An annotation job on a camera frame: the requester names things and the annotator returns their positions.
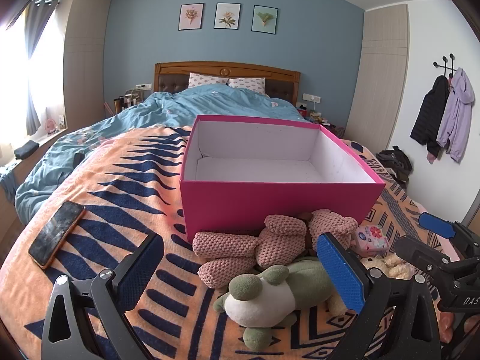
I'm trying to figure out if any smartphone in orange case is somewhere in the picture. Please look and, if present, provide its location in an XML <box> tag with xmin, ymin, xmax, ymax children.
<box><xmin>28</xmin><ymin>201</ymin><xmax>86</xmax><ymax>269</ymax></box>

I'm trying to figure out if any pink cardboard box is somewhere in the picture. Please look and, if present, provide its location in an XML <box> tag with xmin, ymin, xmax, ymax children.
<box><xmin>179</xmin><ymin>115</ymin><xmax>386</xmax><ymax>244</ymax></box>

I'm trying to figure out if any framed green plant picture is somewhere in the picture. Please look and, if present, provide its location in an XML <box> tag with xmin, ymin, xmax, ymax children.
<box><xmin>251</xmin><ymin>4</ymin><xmax>279</xmax><ymax>34</ymax></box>

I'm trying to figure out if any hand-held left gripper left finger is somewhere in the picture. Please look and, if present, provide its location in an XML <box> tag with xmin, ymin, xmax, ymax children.
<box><xmin>40</xmin><ymin>232</ymin><xmax>166</xmax><ymax>360</ymax></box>

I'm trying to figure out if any wooden padded headboard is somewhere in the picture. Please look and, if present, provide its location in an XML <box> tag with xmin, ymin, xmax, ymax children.
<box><xmin>154</xmin><ymin>61</ymin><xmax>302</xmax><ymax>106</ymax></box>

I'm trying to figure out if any green plush frog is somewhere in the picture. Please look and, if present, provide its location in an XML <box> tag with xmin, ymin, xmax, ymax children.
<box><xmin>213</xmin><ymin>258</ymin><xmax>349</xmax><ymax>351</ymax></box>

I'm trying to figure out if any lilac hooded jacket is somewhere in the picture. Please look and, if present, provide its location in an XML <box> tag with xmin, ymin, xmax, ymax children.
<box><xmin>436</xmin><ymin>67</ymin><xmax>476</xmax><ymax>163</ymax></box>

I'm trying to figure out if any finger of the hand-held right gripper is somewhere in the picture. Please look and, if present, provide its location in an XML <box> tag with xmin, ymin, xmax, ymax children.
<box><xmin>417</xmin><ymin>212</ymin><xmax>480</xmax><ymax>259</ymax></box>
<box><xmin>394</xmin><ymin>234</ymin><xmax>456</xmax><ymax>289</ymax></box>

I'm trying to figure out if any grey curtain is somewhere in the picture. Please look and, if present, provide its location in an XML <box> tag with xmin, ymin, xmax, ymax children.
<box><xmin>22</xmin><ymin>0</ymin><xmax>61</xmax><ymax>136</ymax></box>

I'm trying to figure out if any pink knitted plush bear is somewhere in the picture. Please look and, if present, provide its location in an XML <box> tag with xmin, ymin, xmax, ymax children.
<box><xmin>192</xmin><ymin>208</ymin><xmax>359</xmax><ymax>289</ymax></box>

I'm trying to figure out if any beige wardrobe beside window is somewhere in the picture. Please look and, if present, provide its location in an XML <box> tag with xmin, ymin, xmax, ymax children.
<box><xmin>62</xmin><ymin>0</ymin><xmax>113</xmax><ymax>136</ymax></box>

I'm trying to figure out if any cluttered wooden nightstand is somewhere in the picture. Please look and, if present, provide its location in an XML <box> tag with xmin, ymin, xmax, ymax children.
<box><xmin>296</xmin><ymin>101</ymin><xmax>347</xmax><ymax>137</ymax></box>

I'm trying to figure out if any light blue duvet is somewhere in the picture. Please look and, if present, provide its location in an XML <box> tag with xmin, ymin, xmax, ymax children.
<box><xmin>0</xmin><ymin>84</ymin><xmax>311</xmax><ymax>226</ymax></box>

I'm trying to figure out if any floral tissue packet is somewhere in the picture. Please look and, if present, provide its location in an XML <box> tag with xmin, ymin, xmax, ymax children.
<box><xmin>354</xmin><ymin>224</ymin><xmax>390</xmax><ymax>259</ymax></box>

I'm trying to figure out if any folded black cloth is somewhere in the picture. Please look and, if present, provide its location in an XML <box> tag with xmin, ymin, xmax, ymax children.
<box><xmin>14</xmin><ymin>140</ymin><xmax>40</xmax><ymax>160</ymax></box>

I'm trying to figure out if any dark backpack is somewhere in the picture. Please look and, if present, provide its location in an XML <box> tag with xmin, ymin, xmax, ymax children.
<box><xmin>376</xmin><ymin>145</ymin><xmax>413</xmax><ymax>188</ymax></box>

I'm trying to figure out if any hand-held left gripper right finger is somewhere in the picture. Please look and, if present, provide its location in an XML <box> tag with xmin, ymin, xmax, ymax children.
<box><xmin>316</xmin><ymin>232</ymin><xmax>441</xmax><ymax>360</ymax></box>

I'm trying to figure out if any black puffer jacket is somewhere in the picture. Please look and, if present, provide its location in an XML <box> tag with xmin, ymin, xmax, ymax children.
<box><xmin>409</xmin><ymin>76</ymin><xmax>451</xmax><ymax>157</ymax></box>

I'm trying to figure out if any framed pink flower picture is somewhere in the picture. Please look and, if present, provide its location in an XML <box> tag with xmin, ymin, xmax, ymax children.
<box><xmin>178</xmin><ymin>3</ymin><xmax>205</xmax><ymax>31</ymax></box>

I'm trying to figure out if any white patterned pillow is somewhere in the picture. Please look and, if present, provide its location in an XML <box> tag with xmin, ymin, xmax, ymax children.
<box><xmin>188</xmin><ymin>72</ymin><xmax>230</xmax><ymax>88</ymax></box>
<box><xmin>228</xmin><ymin>77</ymin><xmax>266</xmax><ymax>94</ymax></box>

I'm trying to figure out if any cream plush toy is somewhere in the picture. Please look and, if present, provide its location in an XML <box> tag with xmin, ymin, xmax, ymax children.
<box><xmin>360</xmin><ymin>253</ymin><xmax>413</xmax><ymax>280</ymax></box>

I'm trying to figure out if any black wall coat rack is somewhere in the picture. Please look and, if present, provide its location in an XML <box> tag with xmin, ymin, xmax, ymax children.
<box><xmin>433</xmin><ymin>54</ymin><xmax>458</xmax><ymax>79</ymax></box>

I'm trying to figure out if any row of cosmetic bottles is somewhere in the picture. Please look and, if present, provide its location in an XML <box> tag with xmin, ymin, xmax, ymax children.
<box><xmin>112</xmin><ymin>90</ymin><xmax>145</xmax><ymax>113</ymax></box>

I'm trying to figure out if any framed white flower picture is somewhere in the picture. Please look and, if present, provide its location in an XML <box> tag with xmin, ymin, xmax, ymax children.
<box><xmin>214</xmin><ymin>2</ymin><xmax>241</xmax><ymax>30</ymax></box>

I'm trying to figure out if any beige wardrobe beside white wall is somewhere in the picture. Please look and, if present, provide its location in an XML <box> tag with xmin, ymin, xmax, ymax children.
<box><xmin>344</xmin><ymin>4</ymin><xmax>409</xmax><ymax>151</ymax></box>

